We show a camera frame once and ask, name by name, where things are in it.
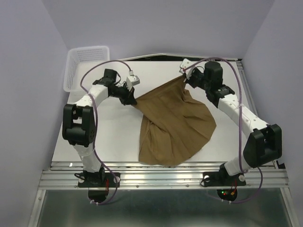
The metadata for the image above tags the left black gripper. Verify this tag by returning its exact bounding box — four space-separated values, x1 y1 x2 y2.
110 82 136 105

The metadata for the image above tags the brown fabric skirt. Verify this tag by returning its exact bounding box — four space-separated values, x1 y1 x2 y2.
135 76 216 166

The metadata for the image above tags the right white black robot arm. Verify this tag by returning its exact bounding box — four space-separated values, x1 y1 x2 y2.
179 59 282 187

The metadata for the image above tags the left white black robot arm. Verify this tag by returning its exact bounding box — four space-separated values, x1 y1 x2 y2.
62 69 140 186

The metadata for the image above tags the white plastic mesh basket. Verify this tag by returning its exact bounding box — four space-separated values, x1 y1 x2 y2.
63 45 110 92

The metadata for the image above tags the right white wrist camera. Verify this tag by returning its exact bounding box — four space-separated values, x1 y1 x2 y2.
179 59 194 79

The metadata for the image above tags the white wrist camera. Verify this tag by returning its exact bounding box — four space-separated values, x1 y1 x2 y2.
126 74 140 90
179 59 194 79

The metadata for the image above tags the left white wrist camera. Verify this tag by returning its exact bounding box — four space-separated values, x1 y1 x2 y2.
126 74 140 90

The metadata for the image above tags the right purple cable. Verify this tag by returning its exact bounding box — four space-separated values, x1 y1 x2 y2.
183 56 265 204

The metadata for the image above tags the purple cable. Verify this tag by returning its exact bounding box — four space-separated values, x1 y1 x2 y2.
80 60 135 206
183 56 265 204

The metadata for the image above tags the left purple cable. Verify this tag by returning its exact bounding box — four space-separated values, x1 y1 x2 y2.
80 60 135 206

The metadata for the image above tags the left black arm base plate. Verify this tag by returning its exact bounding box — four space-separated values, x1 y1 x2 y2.
74 172 120 205

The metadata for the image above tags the aluminium frame rail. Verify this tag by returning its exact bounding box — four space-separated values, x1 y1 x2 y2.
27 56 294 227

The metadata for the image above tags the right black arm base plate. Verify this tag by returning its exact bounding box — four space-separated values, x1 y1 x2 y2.
200 171 247 203

